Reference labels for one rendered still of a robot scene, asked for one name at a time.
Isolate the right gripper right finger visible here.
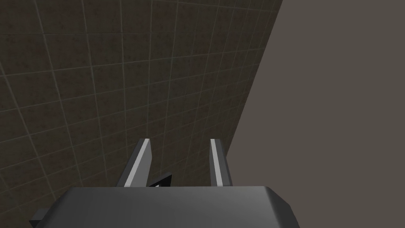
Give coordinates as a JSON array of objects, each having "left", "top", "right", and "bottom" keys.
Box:
[{"left": 209, "top": 139, "right": 233, "bottom": 187}]

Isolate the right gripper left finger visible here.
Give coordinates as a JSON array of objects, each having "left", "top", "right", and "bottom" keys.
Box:
[{"left": 116, "top": 138, "right": 152, "bottom": 188}]

